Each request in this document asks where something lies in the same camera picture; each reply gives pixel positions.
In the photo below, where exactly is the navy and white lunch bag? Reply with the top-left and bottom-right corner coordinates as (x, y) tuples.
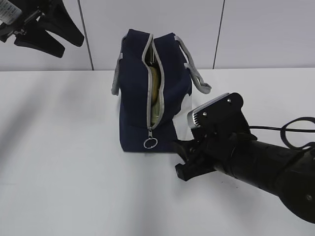
(111, 29), (211, 153)

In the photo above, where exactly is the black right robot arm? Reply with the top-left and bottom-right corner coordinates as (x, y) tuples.
(173, 93), (315, 223)

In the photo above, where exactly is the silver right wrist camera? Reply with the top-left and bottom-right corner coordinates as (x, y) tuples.
(187, 93), (230, 129)

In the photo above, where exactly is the brown bread roll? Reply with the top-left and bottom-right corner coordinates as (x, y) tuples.
(150, 66), (161, 106)

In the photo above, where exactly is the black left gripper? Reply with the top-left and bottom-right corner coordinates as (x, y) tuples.
(0, 0), (84, 58)

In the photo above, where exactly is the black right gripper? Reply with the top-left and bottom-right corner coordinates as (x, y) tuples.
(172, 92), (257, 181)

